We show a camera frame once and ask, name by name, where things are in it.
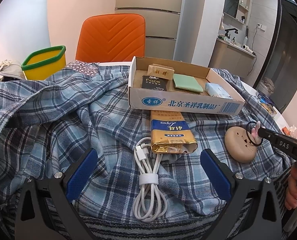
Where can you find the blue plaid shirt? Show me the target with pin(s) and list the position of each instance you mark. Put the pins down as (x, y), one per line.
(45, 126)

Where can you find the bathroom vanity cabinet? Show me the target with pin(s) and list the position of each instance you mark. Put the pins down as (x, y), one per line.
(232, 58)

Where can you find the light blue tissue pack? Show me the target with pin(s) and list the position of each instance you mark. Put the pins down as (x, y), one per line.
(215, 90)

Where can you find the mirror cabinet with shelves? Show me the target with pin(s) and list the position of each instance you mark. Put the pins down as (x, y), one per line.
(237, 10)

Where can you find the orange chair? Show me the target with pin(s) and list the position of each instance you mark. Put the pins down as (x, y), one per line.
(111, 38)

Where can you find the orange small packet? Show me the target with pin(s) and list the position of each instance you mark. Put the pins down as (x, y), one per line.
(286, 131)

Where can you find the yellow green-rimmed bin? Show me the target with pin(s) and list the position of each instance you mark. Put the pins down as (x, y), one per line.
(41, 64)

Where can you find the gold blue cigarette pack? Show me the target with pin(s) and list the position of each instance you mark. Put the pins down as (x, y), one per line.
(170, 133)

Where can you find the white laundry bin with clothes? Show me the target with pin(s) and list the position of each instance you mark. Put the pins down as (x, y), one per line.
(266, 86)

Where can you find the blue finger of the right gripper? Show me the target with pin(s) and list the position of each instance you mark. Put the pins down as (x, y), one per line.
(264, 133)

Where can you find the white hair dryer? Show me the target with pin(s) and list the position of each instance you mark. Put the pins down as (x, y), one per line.
(248, 50)

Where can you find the black Face tissue pack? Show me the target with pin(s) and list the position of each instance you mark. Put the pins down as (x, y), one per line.
(154, 83)

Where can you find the gold cigarette pack on table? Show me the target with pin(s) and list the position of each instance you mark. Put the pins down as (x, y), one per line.
(269, 108)

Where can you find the tan round case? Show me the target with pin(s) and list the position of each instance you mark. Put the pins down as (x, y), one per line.
(239, 146)

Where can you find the beige refrigerator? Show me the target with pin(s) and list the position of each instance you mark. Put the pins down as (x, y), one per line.
(161, 22)

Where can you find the patterned purple pouch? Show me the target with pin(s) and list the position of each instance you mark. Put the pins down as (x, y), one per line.
(89, 69)

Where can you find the white cardboard box tray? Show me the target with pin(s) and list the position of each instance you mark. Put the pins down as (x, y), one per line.
(177, 99)

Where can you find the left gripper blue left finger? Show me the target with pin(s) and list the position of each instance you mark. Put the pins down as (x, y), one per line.
(77, 175)

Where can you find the beige bag pile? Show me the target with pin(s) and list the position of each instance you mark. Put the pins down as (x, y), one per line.
(10, 71)

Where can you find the person's right hand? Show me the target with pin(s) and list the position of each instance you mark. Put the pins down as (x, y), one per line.
(291, 191)

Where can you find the green cloth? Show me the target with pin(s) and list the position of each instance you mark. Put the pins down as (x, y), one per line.
(186, 82)

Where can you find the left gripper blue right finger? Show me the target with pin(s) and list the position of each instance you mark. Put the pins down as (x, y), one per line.
(218, 173)

